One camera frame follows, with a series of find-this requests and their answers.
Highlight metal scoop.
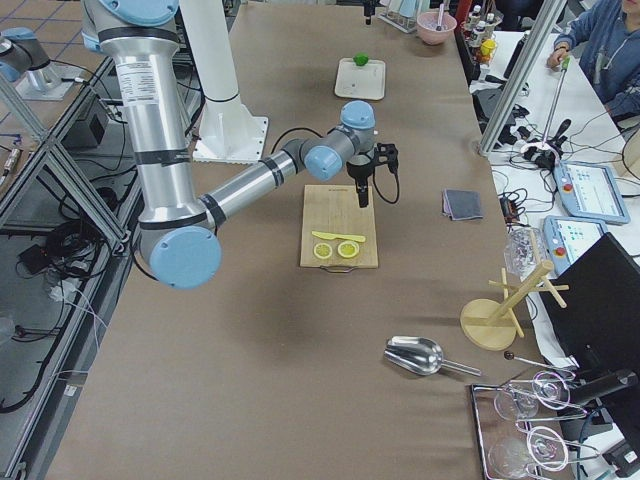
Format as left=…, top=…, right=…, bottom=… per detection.
left=384, top=336, right=482, bottom=377

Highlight seated person blue hoodie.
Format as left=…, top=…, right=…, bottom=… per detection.
left=546, top=0, right=639, bottom=119

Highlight pink bowl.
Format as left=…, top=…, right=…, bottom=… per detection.
left=417, top=11, right=457, bottom=46

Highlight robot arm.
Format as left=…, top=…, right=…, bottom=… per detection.
left=83, top=1, right=397, bottom=289

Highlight black glass rack tray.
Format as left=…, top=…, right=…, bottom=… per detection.
left=465, top=369, right=640, bottom=480

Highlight aluminium frame post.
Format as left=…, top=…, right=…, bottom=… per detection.
left=478, top=0, right=566, bottom=157

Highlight single lemon slice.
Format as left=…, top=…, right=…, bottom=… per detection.
left=337, top=240, right=360, bottom=259

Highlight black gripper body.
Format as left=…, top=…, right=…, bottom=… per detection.
left=362, top=0, right=378, bottom=15
left=346, top=143, right=398, bottom=188

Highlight cream rabbit serving tray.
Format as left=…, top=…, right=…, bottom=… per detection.
left=334, top=58, right=386, bottom=101

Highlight grey folded cloth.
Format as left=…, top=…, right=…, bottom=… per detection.
left=442, top=189, right=483, bottom=221

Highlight black monitor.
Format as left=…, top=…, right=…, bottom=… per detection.
left=540, top=233, right=639, bottom=451

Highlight teach pendant tablet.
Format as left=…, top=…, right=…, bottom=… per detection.
left=553, top=161, right=631, bottom=225
left=543, top=215, right=608, bottom=273

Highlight stacked lemon slices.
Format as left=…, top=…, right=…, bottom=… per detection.
left=313, top=242, right=333, bottom=260

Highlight wooden mug tree stand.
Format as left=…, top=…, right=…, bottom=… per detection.
left=460, top=227, right=569, bottom=351

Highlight green lime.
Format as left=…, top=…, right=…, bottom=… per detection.
left=352, top=53, right=369, bottom=67

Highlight bamboo cutting board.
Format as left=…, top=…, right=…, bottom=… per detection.
left=299, top=184, right=379, bottom=270

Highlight yellow plastic knife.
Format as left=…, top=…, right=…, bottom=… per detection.
left=311, top=230, right=366, bottom=243

